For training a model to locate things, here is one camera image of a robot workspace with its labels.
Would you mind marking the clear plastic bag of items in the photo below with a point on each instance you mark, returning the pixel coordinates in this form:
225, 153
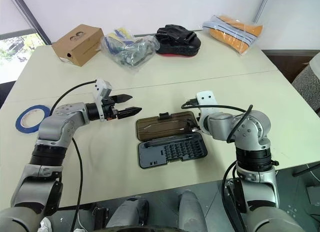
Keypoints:
130, 51

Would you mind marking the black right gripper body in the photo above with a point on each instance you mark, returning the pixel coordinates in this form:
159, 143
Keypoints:
199, 117

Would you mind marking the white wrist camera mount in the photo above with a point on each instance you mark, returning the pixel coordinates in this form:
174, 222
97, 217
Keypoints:
206, 100
100, 88

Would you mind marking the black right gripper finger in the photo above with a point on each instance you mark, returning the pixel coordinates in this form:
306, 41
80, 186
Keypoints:
192, 124

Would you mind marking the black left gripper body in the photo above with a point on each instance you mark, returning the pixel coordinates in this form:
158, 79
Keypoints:
110, 112

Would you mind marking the grey wall post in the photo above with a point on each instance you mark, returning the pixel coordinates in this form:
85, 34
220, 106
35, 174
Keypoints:
262, 6

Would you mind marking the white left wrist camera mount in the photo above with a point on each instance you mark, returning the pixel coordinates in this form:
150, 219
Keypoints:
100, 88

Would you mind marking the white shoe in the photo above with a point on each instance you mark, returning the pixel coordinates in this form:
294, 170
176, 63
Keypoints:
45, 224

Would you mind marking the bagged orange and grey cloth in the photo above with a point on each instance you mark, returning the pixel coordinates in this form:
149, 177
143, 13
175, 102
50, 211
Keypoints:
232, 33

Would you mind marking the grey rounded robot leg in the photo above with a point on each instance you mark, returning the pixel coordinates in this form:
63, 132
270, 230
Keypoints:
191, 209
127, 212

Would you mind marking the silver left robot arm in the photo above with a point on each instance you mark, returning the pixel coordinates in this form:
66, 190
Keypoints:
55, 124

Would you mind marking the open grey bit case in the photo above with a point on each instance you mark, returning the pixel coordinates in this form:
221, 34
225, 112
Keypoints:
172, 144

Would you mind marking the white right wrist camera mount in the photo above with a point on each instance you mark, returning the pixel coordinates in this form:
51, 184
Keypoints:
206, 100

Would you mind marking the dark window frame post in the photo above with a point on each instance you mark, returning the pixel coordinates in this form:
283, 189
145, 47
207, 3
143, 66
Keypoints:
32, 17

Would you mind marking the blue tape roll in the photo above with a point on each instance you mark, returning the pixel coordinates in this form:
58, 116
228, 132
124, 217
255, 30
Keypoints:
21, 127

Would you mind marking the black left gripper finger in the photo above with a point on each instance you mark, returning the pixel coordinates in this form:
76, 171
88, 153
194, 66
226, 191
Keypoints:
130, 112
122, 98

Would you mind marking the brown cardboard box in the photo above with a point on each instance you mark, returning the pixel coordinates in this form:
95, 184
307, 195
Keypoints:
80, 43

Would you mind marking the grey fabric chair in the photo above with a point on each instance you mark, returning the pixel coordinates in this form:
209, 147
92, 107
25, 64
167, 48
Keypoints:
308, 82

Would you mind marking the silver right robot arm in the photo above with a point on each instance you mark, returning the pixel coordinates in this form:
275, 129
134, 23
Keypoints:
250, 132

